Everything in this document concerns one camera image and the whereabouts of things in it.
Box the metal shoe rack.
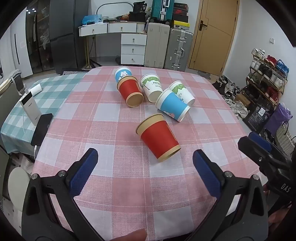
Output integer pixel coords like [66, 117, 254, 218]
[245, 48, 290, 107]

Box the white desk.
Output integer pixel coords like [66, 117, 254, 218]
[78, 21, 148, 70]

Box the silver suitcase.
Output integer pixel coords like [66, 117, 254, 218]
[163, 27, 194, 72]

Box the red checked tablecloth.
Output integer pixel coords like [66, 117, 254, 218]
[31, 66, 262, 241]

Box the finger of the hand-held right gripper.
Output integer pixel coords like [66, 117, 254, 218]
[248, 132, 288, 164]
[238, 136, 282, 172]

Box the red paper cup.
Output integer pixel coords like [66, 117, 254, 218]
[136, 113, 181, 162]
[116, 76, 144, 108]

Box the blue paper cup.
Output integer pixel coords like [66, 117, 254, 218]
[114, 67, 133, 83]
[155, 88, 191, 123]

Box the white drawer cabinet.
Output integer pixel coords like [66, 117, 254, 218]
[120, 33, 147, 66]

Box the striped floor mat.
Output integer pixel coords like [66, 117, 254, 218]
[60, 69, 90, 77]

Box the arched mirror frame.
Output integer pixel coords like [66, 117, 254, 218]
[96, 1, 133, 18]

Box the person's right hand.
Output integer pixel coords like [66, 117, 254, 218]
[263, 185, 295, 226]

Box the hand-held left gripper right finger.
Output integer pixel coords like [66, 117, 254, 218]
[185, 149, 269, 241]

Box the white power bank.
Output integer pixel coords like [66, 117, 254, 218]
[19, 94, 42, 126]

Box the black paper bag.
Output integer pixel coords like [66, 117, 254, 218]
[243, 101, 277, 135]

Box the blue plastic bag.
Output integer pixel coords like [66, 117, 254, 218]
[81, 14, 103, 26]

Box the white charger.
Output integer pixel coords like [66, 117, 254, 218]
[27, 84, 43, 97]

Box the woven basket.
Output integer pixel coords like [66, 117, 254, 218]
[275, 120, 296, 156]

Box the white round stool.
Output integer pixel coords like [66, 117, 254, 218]
[8, 166, 32, 212]

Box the white green paper cup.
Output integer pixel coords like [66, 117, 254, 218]
[140, 74, 164, 103]
[168, 81, 196, 107]

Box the stack of dark shoe boxes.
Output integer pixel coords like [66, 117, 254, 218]
[172, 2, 189, 23]

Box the person's left hand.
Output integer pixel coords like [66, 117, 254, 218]
[110, 228, 148, 241]

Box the beige suitcase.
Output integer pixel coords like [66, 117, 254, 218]
[144, 22, 171, 69]

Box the black smartphone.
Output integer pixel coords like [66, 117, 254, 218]
[31, 113, 54, 146]

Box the purple bag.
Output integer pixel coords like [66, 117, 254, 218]
[263, 103, 293, 138]

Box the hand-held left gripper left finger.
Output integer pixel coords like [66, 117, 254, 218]
[21, 148, 105, 241]

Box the green checked tablecloth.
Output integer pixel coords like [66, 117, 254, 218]
[1, 72, 90, 156]

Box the yellow shoe box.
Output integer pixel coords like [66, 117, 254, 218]
[172, 20, 191, 29]

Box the teal suitcase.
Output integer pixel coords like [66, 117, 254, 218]
[150, 0, 175, 24]

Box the wooden door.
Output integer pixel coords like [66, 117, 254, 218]
[188, 0, 240, 77]

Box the dark grey refrigerator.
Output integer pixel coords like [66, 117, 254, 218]
[49, 0, 93, 75]

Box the dark glass cabinet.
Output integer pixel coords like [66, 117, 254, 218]
[24, 0, 56, 73]

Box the group of assorted shoes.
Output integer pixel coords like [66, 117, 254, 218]
[211, 48, 290, 119]

